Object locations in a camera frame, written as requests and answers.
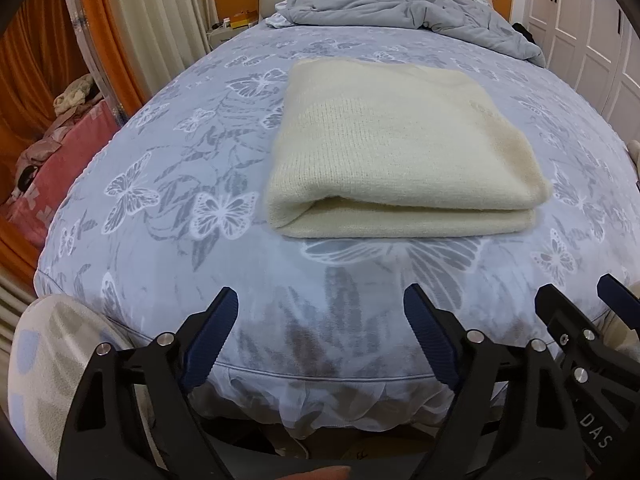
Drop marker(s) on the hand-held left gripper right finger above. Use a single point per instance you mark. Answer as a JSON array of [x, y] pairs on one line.
[[430, 335]]

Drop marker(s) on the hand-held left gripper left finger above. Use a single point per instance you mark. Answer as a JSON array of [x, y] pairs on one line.
[[215, 330]]

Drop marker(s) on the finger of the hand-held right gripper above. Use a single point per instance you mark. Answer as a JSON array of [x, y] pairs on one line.
[[565, 320], [622, 297]]

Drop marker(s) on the cream knit cardigan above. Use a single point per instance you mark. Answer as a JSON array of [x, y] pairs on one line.
[[400, 135]]

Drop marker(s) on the person's left hand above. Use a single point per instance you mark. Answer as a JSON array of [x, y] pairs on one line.
[[320, 474]]

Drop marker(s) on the beige soft object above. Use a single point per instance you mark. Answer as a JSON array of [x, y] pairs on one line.
[[634, 157]]

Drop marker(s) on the person's patterned pajama leg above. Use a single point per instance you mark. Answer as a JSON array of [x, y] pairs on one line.
[[55, 370]]

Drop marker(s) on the bed with butterfly sheet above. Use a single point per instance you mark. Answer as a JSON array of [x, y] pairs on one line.
[[200, 160]]

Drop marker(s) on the pink blanket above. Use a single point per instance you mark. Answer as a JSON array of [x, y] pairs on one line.
[[60, 175]]

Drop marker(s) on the white wardrobe doors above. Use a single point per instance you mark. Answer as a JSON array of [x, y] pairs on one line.
[[575, 35]]

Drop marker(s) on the beige cloth bundle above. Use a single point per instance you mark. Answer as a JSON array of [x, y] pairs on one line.
[[75, 92]]

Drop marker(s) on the black object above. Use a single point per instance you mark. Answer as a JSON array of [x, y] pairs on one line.
[[522, 32]]

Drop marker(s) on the white nightstand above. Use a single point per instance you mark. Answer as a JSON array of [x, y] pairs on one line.
[[225, 37]]

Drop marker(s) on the yellow box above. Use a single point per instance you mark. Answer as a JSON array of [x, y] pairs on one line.
[[242, 19]]

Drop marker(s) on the orange curtain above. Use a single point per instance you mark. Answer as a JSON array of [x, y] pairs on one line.
[[40, 60]]

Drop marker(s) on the grey duvet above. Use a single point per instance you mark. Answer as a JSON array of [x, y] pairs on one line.
[[400, 10]]

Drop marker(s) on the silver door frame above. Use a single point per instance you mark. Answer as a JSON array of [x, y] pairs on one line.
[[85, 20]]

